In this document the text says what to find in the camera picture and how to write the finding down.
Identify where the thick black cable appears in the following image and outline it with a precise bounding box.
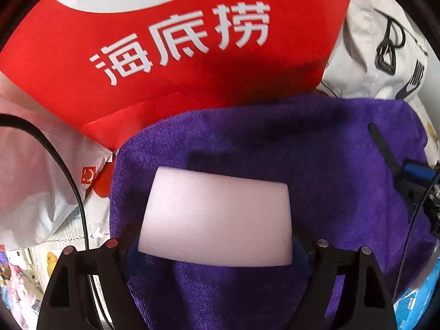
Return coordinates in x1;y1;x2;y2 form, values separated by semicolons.
0;113;114;330

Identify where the thin black cable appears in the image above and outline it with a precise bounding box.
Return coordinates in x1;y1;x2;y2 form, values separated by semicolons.
395;182;437;294

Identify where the beige zip bag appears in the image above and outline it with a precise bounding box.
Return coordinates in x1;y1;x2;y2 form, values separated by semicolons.
316;0;434;102

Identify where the printed bed sheet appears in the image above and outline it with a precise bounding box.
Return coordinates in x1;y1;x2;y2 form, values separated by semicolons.
0;96;440;330

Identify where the white sponge block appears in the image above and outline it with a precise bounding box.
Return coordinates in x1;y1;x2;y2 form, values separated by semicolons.
137;167;294;267

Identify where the blue tissue pack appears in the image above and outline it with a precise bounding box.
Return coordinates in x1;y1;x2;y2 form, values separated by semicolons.
392;261;440;330

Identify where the red paper bag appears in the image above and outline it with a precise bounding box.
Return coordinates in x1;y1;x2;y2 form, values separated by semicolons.
0;0;354;150

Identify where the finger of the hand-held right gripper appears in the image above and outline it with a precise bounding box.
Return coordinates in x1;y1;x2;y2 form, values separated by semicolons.
400;161;436;181
395;178;430;208

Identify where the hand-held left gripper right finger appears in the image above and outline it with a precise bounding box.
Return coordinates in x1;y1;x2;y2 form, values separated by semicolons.
287;237;396;330

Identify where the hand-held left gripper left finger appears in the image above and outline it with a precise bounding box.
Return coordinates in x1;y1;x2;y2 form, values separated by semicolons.
36;239;145;330

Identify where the white plastic shopping bag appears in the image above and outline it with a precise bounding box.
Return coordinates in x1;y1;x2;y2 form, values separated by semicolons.
0;76;114;251

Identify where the purple towel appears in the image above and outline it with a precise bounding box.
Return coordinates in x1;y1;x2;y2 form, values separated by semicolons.
109;94;428;330

